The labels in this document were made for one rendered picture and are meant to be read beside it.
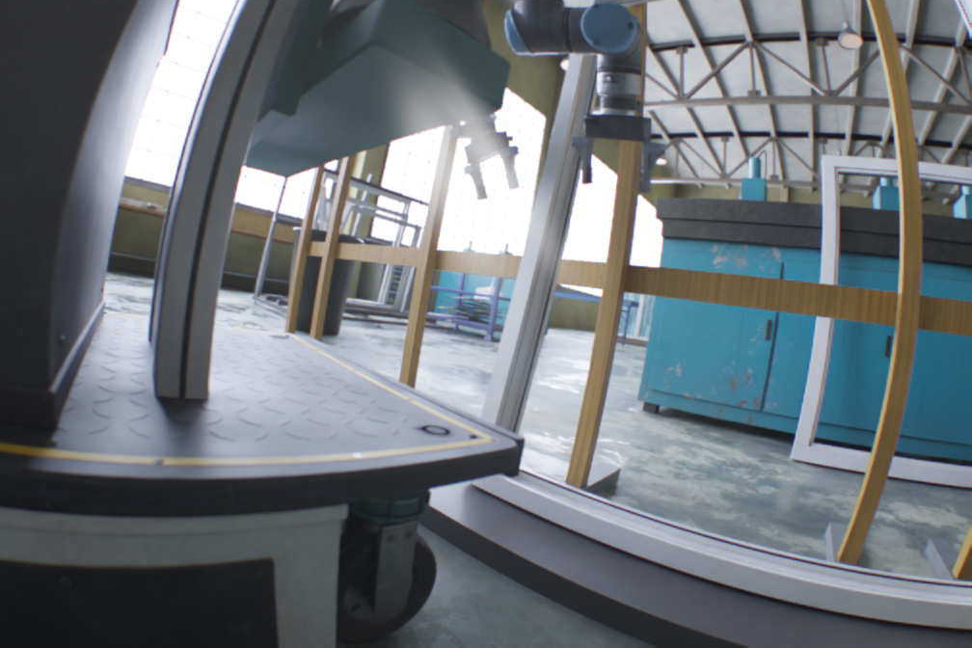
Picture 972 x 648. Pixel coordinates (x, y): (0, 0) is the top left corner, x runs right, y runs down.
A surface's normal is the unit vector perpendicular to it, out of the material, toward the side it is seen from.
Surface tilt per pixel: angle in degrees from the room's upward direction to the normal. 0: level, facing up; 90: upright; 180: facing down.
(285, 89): 90
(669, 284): 90
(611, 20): 114
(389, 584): 90
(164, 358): 90
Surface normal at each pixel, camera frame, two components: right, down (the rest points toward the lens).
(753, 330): -0.64, -0.14
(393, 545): 0.69, 0.09
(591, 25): -0.31, 0.33
